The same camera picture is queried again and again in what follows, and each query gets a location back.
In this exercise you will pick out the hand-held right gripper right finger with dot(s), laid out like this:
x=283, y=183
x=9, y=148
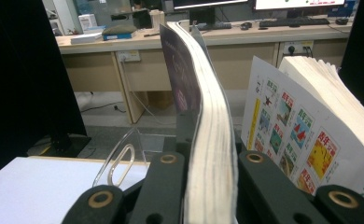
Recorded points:
x=264, y=186

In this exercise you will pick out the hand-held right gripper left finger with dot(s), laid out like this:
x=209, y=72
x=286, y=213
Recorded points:
x=161, y=186

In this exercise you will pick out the purple magazine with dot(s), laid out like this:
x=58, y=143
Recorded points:
x=211, y=155

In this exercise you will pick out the clear acrylic book rack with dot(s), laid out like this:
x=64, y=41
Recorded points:
x=124, y=138

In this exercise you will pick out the books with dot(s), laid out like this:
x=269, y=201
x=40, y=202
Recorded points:
x=326, y=124

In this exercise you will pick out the black stand base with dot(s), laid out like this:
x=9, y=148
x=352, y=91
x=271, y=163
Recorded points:
x=65, y=144

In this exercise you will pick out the wooden desk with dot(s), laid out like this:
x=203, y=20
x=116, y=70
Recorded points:
x=233, y=59

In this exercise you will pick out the white power socket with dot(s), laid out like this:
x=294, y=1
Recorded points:
x=296, y=47
x=128, y=56

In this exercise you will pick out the blue book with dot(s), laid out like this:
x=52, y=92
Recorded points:
x=118, y=36

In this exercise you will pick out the black computer mouse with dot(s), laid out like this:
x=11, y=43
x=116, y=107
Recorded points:
x=246, y=25
x=342, y=21

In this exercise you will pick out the white paper stack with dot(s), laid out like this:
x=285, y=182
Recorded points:
x=86, y=38

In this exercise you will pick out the black keyboard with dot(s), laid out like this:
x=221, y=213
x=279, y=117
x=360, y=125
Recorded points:
x=216, y=25
x=295, y=22

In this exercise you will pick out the beige cup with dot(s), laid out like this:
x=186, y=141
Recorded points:
x=156, y=19

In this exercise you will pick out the white box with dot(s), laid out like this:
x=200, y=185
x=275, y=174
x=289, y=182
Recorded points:
x=87, y=21

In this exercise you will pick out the computer monitor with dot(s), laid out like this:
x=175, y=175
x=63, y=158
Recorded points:
x=208, y=3
x=298, y=3

